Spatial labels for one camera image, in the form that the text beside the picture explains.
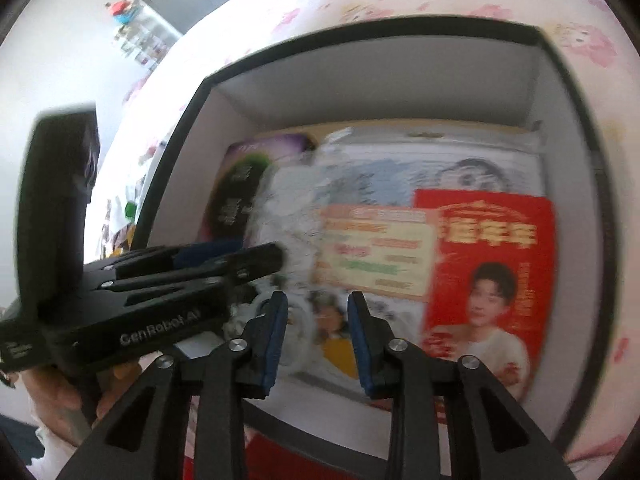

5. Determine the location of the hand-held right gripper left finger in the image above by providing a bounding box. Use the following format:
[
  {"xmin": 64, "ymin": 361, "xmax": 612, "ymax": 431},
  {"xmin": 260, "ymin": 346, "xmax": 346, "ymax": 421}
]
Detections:
[{"xmin": 57, "ymin": 290, "xmax": 289, "ymax": 480}]

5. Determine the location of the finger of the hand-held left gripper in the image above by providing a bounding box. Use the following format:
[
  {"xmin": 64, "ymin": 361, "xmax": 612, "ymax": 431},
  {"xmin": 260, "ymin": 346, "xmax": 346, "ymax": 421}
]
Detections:
[
  {"xmin": 100, "ymin": 241, "xmax": 287, "ymax": 308},
  {"xmin": 102, "ymin": 240, "xmax": 247, "ymax": 280}
]

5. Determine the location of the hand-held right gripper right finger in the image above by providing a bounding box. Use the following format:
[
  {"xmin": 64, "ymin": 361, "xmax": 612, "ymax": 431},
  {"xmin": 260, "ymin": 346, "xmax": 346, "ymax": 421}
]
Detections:
[{"xmin": 347, "ymin": 290, "xmax": 578, "ymax": 480}]

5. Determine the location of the photo card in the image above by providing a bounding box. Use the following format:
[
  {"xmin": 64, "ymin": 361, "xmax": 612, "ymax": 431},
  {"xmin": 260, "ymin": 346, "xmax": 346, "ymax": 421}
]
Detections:
[{"xmin": 305, "ymin": 287, "xmax": 431, "ymax": 401}]

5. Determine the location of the clear plastic bag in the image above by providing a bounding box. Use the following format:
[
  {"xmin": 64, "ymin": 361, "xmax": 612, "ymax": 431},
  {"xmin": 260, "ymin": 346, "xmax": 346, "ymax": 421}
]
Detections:
[{"xmin": 245, "ymin": 130, "xmax": 361, "ymax": 286}]

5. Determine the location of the dark purple box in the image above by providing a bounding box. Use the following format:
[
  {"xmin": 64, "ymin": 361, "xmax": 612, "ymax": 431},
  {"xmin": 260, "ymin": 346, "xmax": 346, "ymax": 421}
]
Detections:
[{"xmin": 197, "ymin": 132, "xmax": 318, "ymax": 246}]

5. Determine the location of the cartoon pegboard kit pack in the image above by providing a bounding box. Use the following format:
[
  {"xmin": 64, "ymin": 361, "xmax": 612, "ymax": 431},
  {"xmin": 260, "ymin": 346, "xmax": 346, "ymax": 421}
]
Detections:
[{"xmin": 310, "ymin": 130, "xmax": 548, "ymax": 401}]

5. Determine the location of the red printed card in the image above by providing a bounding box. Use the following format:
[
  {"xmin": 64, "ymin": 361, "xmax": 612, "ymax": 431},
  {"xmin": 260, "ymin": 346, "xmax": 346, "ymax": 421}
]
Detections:
[{"xmin": 412, "ymin": 189, "xmax": 558, "ymax": 426}]

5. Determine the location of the black storage box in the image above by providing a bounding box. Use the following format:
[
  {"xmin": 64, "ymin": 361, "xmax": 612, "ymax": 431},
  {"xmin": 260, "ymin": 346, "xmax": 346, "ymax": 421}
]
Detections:
[{"xmin": 132, "ymin": 15, "xmax": 618, "ymax": 461}]

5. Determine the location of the person's left hand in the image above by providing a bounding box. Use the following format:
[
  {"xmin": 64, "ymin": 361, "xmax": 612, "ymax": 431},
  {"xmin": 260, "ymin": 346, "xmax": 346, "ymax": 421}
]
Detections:
[{"xmin": 20, "ymin": 355, "xmax": 143, "ymax": 446}]

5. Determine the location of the cream printed card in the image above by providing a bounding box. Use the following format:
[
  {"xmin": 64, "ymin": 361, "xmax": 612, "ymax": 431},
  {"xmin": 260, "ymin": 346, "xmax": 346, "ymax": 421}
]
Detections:
[{"xmin": 312, "ymin": 205, "xmax": 441, "ymax": 301}]

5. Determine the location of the white shelf rack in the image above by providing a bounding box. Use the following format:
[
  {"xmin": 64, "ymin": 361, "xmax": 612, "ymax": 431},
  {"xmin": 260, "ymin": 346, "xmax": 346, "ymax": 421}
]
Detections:
[{"xmin": 105, "ymin": 0, "xmax": 183, "ymax": 68}]

